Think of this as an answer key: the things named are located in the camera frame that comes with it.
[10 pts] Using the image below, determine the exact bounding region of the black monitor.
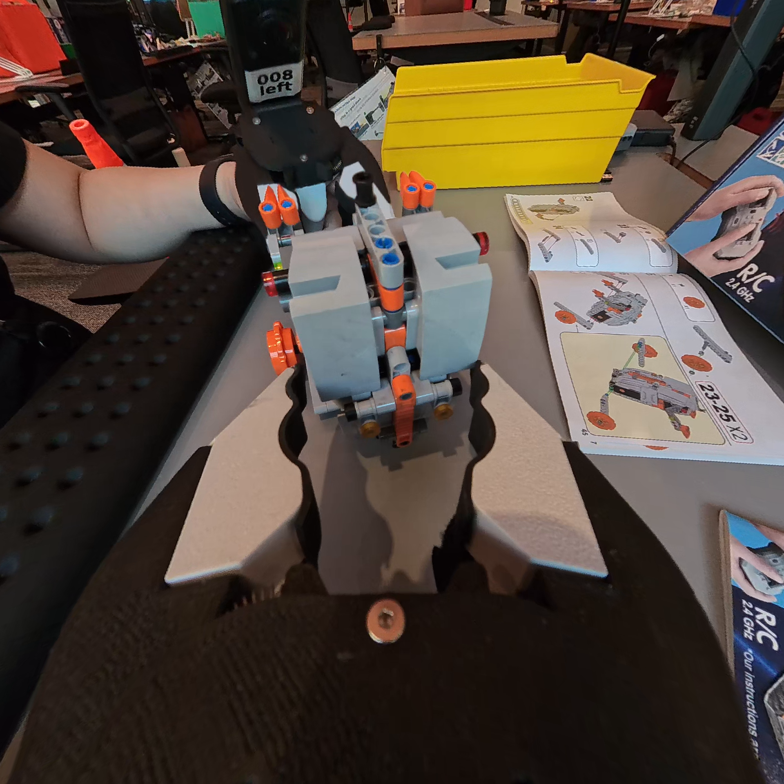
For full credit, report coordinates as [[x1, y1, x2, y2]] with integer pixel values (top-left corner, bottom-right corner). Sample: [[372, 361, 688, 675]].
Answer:
[[680, 0, 784, 142]]

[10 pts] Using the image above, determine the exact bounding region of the blue cover booklet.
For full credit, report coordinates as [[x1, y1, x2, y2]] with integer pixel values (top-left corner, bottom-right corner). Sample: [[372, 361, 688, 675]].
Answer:
[[718, 508, 784, 784]]

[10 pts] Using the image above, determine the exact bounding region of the grey power adapter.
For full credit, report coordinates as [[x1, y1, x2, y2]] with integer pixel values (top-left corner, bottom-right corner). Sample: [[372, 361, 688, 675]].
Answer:
[[625, 110, 676, 151]]

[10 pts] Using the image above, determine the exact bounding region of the wooden table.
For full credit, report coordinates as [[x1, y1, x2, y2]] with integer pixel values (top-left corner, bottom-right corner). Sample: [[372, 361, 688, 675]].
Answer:
[[352, 9, 561, 53]]

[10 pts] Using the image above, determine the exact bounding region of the black office chair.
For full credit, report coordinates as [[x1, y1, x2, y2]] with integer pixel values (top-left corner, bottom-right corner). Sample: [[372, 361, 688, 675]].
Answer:
[[58, 0, 206, 167]]

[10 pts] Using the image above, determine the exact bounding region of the orange cone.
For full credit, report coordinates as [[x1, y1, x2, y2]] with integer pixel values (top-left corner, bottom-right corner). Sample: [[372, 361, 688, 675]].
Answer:
[[69, 118, 126, 169]]

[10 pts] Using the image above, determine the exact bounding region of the person's left forearm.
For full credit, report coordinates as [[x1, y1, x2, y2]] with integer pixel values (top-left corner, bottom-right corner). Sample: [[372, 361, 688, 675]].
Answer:
[[0, 119, 258, 265]]

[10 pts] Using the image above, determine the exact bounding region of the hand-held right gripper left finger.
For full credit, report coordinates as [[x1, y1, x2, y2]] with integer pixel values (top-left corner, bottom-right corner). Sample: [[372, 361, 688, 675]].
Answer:
[[164, 365, 322, 586]]

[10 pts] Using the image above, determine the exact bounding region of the white instruction booklet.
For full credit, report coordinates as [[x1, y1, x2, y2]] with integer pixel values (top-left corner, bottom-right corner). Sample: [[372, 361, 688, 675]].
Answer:
[[505, 192, 784, 465]]

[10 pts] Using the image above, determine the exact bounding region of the orange bag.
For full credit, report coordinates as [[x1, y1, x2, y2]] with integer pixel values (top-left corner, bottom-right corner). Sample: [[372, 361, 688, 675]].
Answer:
[[0, 0, 67, 79]]

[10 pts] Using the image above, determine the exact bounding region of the black wristband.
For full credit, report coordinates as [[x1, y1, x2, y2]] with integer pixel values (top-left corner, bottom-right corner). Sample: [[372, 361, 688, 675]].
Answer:
[[198, 156, 246, 226]]

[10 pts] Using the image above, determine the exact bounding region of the green storage crate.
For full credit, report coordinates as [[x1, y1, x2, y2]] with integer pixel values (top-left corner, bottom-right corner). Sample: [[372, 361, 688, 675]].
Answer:
[[187, 0, 223, 39]]

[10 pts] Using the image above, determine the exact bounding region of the blue robot kit box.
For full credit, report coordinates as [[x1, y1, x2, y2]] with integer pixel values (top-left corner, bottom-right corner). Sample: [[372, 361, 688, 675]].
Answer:
[[664, 113, 784, 344]]

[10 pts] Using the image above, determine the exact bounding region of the grey toy robot model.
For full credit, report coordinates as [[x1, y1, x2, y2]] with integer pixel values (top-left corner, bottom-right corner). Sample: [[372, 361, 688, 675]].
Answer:
[[257, 170, 494, 455]]

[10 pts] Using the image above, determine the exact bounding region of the grey desk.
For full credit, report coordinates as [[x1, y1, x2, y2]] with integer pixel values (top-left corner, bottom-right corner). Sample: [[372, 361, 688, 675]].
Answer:
[[131, 125, 784, 699]]

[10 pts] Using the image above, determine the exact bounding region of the orange wheel grey beam leg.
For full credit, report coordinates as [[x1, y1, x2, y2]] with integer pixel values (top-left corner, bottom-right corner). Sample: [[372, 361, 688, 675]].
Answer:
[[265, 321, 303, 376]]

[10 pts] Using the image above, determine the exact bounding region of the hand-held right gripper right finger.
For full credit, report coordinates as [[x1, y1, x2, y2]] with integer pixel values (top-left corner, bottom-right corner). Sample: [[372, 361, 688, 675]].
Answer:
[[432, 360, 609, 581]]

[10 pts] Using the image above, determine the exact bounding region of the printed paper leaflet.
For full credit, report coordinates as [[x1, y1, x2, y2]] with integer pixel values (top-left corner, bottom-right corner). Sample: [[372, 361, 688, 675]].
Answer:
[[331, 66, 396, 142]]

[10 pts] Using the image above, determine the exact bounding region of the yellow plastic bin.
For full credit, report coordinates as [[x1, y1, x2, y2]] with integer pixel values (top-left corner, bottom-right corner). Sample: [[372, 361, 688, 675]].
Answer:
[[381, 53, 656, 189]]

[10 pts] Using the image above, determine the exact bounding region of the dark perforated panel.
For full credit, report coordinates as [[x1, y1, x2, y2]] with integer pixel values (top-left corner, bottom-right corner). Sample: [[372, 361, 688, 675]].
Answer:
[[0, 223, 292, 736]]

